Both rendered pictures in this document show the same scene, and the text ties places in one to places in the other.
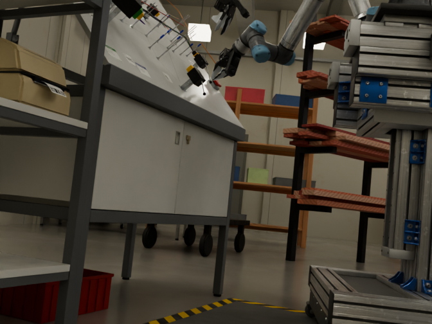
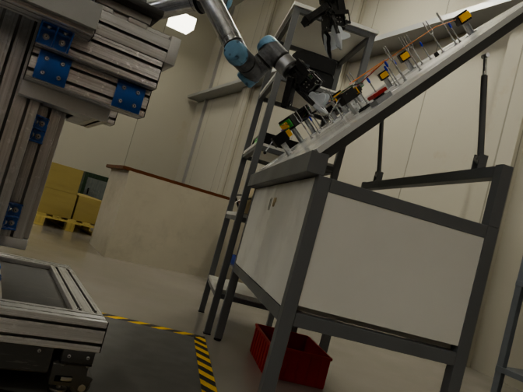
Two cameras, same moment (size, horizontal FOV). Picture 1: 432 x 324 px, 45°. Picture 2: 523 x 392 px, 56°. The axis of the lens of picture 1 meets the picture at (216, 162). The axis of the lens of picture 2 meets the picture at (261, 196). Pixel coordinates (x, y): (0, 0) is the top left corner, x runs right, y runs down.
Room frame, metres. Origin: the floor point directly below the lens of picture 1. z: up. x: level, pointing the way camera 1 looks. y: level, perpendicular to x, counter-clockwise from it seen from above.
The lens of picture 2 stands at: (3.80, -1.03, 0.60)
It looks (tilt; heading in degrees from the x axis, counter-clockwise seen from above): 4 degrees up; 146
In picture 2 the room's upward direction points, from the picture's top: 15 degrees clockwise
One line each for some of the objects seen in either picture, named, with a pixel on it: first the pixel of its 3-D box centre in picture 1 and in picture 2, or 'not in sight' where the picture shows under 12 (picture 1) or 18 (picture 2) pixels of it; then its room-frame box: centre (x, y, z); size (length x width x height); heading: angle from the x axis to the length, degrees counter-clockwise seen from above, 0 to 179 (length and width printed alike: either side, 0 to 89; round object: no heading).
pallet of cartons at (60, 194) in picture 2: not in sight; (66, 196); (-2.61, 0.54, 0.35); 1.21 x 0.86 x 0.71; 174
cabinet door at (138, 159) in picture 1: (142, 158); (255, 228); (1.93, 0.27, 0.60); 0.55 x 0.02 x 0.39; 155
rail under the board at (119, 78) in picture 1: (188, 112); (276, 175); (2.17, 0.14, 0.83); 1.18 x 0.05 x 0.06; 155
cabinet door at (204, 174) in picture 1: (206, 173); (280, 235); (2.42, 0.04, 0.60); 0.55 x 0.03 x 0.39; 155
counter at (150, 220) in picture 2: not in sight; (214, 235); (-0.81, 1.68, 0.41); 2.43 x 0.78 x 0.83; 84
